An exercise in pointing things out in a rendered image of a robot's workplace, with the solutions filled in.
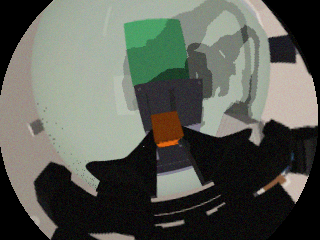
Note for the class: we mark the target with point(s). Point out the orange l-shaped block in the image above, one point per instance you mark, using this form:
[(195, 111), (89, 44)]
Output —
[(166, 129)]

